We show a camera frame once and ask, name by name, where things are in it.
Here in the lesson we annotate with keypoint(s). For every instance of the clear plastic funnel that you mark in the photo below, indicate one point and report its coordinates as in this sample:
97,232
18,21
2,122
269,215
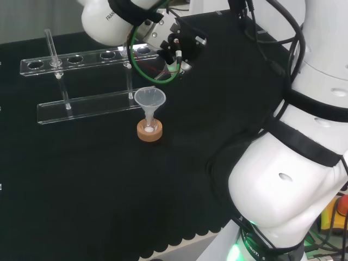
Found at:
150,97

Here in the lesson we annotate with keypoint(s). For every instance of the yellow stop button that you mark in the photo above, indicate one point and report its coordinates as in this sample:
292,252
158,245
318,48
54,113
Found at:
333,217

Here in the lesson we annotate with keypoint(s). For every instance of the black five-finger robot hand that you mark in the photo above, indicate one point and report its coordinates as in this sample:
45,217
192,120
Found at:
187,40

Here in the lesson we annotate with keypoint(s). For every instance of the clear acrylic funnel stand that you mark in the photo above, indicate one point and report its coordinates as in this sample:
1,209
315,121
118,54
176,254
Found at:
89,108

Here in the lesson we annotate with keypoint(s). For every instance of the black bench cloth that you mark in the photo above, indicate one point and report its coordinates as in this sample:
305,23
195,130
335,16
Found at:
108,190

